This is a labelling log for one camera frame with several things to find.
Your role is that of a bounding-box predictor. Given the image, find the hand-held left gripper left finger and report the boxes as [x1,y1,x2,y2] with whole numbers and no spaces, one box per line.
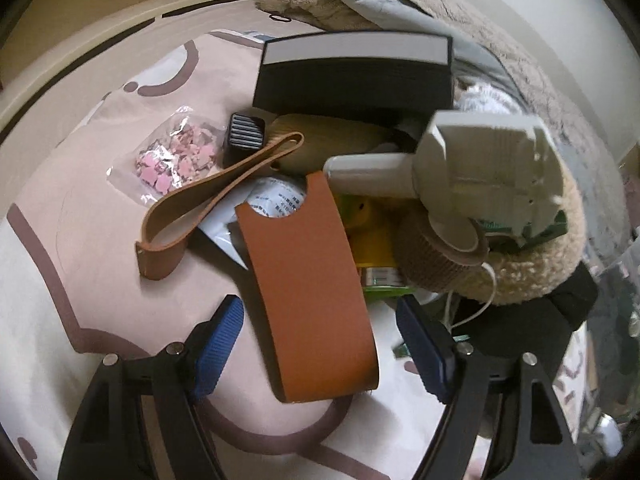
[57,294,246,480]

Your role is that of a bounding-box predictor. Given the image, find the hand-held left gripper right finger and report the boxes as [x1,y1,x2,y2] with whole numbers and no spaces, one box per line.
[395,294,583,480]

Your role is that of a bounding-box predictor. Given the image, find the brown leather sleeve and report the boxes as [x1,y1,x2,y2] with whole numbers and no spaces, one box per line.
[234,170,381,404]

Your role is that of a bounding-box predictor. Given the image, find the green labelled packet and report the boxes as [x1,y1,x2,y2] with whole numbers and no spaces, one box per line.
[360,265,416,295]

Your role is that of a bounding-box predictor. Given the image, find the jute twine roll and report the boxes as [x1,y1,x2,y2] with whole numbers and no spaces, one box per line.
[395,205,493,293]

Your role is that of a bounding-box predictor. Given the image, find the black pouch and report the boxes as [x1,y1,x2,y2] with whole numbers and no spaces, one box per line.
[450,260,598,361]

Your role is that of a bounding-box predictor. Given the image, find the yellow toy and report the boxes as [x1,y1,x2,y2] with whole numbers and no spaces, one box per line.
[337,192,401,268]

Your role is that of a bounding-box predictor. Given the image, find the beige fuzzy plush toy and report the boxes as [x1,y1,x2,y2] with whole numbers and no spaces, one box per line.
[450,160,588,307]

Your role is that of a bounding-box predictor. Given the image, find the white printed packet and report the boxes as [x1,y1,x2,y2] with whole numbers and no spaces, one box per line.
[197,176,308,266]

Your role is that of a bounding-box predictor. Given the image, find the white hand-held device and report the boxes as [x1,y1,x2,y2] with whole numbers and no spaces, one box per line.
[322,110,568,256]

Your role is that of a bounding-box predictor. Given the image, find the clear bag of pink pieces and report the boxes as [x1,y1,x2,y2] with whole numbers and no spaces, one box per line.
[106,105,226,206]

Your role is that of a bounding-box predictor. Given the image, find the small black ribbed clip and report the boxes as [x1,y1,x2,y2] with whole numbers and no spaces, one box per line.
[223,112,268,163]

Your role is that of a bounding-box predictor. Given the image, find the beige rounded object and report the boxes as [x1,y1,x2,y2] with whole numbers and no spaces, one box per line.
[272,112,401,177]

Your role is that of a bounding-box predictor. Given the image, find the white fluffy cloth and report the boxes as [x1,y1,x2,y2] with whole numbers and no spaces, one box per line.
[457,85,516,117]

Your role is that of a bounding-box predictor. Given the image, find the black box with white top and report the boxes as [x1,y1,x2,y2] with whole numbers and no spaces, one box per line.
[251,30,455,116]

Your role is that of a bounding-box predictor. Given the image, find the beige textured pillow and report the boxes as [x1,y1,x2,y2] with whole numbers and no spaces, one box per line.
[350,0,626,171]

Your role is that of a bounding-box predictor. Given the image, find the beige fuzzy blanket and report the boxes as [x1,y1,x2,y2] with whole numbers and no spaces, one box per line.
[257,0,371,31]

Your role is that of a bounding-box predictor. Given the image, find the white thin cable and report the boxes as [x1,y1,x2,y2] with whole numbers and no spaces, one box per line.
[440,260,498,331]

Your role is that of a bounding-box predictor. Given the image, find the brown leather strap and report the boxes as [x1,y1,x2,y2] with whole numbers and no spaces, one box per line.
[137,131,306,281]

